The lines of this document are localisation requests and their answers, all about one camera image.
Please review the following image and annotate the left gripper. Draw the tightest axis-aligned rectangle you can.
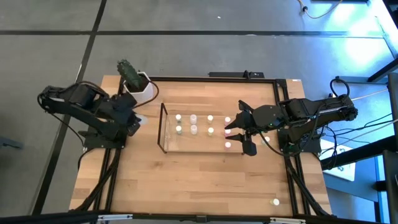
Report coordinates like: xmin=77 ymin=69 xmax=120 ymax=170
xmin=113 ymin=93 xmax=141 ymax=137

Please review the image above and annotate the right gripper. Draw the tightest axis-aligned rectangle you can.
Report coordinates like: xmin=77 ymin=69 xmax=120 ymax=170
xmin=224 ymin=100 xmax=284 ymax=157

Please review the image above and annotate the green cactus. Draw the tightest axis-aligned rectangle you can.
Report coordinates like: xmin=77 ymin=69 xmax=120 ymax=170
xmin=116 ymin=58 xmax=144 ymax=91

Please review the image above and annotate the white paper sheet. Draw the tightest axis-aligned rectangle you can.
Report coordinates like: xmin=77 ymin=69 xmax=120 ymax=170
xmin=320 ymin=139 xmax=357 ymax=182

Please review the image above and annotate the black metal beam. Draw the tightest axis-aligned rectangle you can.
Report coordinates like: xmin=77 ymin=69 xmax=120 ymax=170
xmin=320 ymin=135 xmax=398 ymax=171
xmin=368 ymin=57 xmax=398 ymax=83

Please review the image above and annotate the grey metal bar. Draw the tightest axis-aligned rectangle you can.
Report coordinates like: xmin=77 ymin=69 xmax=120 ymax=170
xmin=335 ymin=75 xmax=389 ymax=85

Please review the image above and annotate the dark grey cabinet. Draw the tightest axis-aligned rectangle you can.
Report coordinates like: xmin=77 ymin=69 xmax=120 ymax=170
xmin=382 ymin=73 xmax=398 ymax=224

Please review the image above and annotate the shelf with black metal frame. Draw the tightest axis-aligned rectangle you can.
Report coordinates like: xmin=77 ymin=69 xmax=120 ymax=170
xmin=157 ymin=102 xmax=252 ymax=157

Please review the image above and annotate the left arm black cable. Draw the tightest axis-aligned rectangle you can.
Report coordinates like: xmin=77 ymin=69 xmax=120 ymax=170
xmin=132 ymin=80 xmax=160 ymax=110

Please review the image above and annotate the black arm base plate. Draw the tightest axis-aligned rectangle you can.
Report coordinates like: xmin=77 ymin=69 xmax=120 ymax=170
xmin=277 ymin=127 xmax=323 ymax=154
xmin=82 ymin=130 xmax=128 ymax=149

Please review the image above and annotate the silver metal bracket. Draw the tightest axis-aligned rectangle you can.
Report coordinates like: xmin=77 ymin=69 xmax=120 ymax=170
xmin=269 ymin=217 xmax=307 ymax=224
xmin=97 ymin=213 xmax=134 ymax=222

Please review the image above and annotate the white floor cable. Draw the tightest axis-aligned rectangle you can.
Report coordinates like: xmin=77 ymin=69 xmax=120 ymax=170
xmin=351 ymin=88 xmax=389 ymax=102

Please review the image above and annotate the yellow floor cable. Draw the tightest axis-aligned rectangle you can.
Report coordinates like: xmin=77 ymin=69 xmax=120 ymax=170
xmin=297 ymin=0 xmax=345 ymax=20

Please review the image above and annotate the black floor cable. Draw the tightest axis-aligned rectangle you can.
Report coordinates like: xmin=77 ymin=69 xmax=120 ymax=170
xmin=322 ymin=111 xmax=398 ymax=162

